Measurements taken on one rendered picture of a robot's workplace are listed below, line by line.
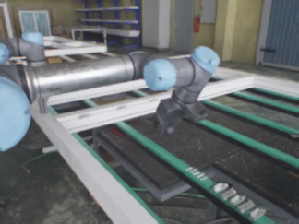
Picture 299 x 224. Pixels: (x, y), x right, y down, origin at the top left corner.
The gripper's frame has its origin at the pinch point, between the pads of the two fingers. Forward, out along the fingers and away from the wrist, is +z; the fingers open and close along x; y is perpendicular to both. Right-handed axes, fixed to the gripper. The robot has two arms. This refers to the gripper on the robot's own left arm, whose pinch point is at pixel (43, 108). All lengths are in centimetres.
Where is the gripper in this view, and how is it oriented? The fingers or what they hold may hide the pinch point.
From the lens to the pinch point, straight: 118.7
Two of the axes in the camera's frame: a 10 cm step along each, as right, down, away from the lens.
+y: 5.8, 2.9, -7.6
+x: 8.1, -2.0, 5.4
